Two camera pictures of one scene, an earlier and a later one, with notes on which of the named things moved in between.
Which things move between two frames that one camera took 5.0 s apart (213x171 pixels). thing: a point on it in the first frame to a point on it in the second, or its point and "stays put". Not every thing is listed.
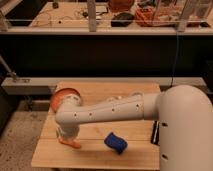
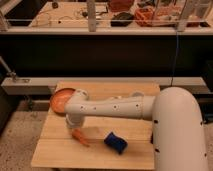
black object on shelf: (122, 19) stays put
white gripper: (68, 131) to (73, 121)
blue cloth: (115, 142) stays put
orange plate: (60, 94) stays put
